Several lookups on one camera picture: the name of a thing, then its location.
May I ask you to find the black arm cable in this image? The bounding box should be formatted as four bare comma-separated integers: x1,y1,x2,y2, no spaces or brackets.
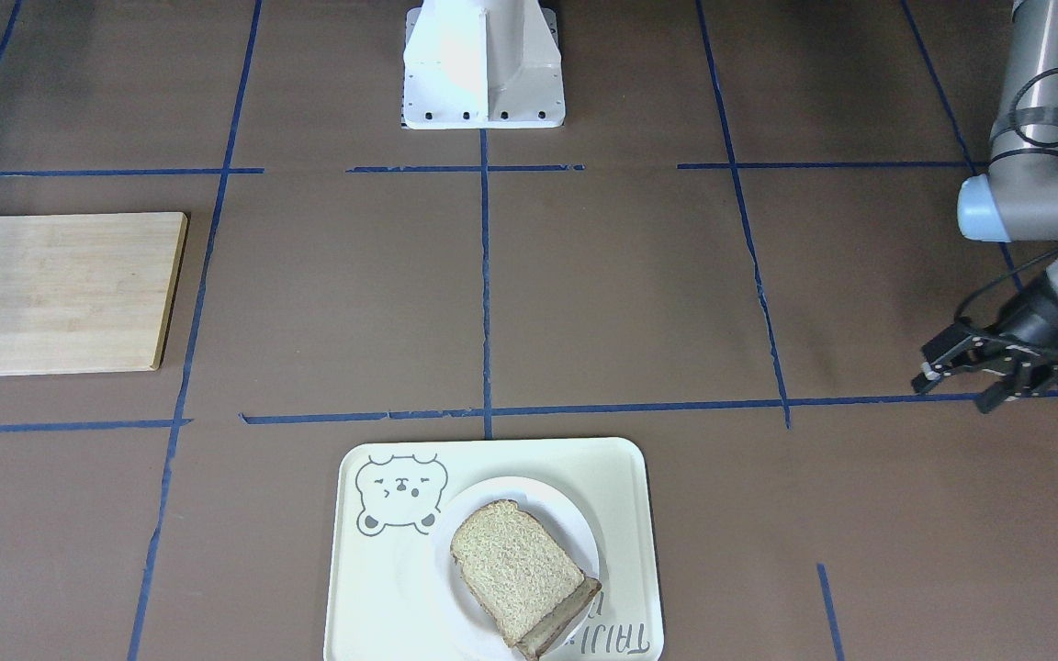
951,66,1058,331

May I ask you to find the cream bear tray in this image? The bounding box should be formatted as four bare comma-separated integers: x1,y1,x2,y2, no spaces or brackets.
324,438,665,660

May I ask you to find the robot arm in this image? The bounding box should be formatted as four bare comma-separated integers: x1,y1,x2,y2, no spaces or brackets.
911,1,1058,414

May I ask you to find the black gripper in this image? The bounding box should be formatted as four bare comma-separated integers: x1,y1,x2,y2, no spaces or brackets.
911,275,1058,414

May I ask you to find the bottom bread slice with egg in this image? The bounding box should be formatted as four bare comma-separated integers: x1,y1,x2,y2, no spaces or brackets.
513,577,603,660

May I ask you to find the white pedestal column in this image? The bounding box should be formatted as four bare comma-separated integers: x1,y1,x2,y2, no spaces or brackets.
400,1,567,130

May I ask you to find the white round plate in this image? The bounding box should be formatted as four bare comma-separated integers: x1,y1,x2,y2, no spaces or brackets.
428,476,603,660

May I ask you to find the wooden cutting board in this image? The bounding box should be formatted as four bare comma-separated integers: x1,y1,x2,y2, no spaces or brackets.
0,212,188,377

